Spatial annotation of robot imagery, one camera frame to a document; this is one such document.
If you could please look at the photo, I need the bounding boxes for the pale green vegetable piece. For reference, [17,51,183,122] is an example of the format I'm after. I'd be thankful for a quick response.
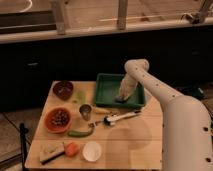
[74,90,86,104]

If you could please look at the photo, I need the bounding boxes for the green chili pepper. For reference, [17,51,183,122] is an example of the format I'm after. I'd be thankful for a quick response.
[68,127,94,138]

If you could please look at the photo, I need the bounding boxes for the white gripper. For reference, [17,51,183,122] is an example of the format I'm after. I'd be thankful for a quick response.
[118,74,138,99]

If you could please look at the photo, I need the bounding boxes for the small metal cup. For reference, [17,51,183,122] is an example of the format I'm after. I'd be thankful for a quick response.
[79,104,92,121]

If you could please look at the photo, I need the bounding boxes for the black handled knife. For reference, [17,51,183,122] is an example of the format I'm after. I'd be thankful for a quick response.
[40,151,65,165]

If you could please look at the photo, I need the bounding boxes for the dark red bowl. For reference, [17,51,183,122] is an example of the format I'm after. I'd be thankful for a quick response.
[53,81,73,100]

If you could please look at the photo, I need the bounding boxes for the wooden window frame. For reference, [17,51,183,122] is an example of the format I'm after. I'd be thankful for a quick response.
[0,0,213,44]

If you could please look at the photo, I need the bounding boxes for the orange bowl with beans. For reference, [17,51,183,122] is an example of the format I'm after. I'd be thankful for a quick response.
[44,107,72,133]

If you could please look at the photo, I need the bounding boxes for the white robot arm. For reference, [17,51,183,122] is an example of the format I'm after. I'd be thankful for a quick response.
[118,59,213,171]

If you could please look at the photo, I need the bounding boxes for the orange tomato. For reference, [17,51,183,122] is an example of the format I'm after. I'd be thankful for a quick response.
[65,142,80,157]

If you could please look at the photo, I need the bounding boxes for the green plastic tray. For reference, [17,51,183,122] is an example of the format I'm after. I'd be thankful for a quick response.
[94,73,146,109]

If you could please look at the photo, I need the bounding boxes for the dark sponge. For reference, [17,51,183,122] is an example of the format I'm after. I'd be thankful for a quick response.
[115,96,125,102]

